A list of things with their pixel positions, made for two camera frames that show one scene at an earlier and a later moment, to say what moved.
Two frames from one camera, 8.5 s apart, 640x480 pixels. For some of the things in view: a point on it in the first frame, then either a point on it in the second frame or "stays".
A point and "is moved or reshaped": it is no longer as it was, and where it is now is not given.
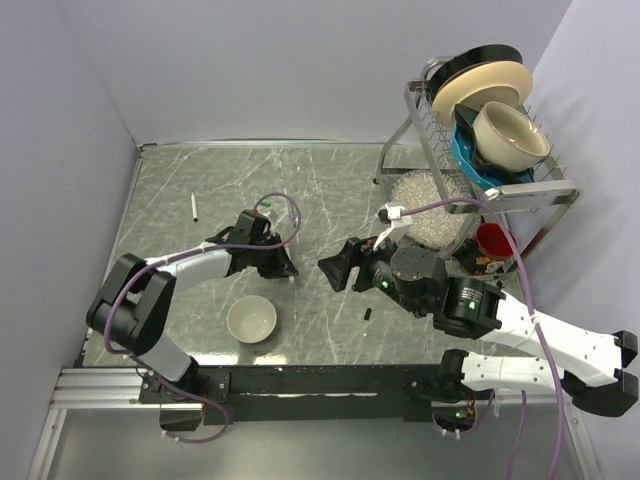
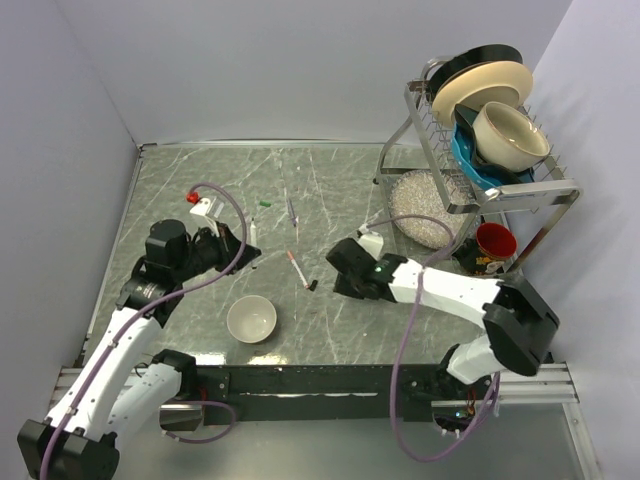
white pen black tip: (194, 208) is moved or reshaped
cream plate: (476, 84) stays
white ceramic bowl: (251, 319) stays
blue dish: (470, 161) stays
